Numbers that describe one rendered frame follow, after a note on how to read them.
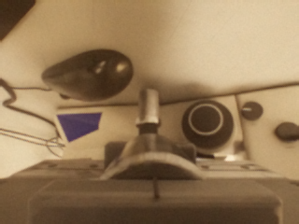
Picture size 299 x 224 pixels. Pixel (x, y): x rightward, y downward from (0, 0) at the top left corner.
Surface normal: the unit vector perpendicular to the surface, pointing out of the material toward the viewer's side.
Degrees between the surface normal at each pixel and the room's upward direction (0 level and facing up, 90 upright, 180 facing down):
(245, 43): 0
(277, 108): 90
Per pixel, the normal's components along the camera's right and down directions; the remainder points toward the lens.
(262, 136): -0.37, -0.34
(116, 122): -0.15, -0.20
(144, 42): 0.00, 0.93
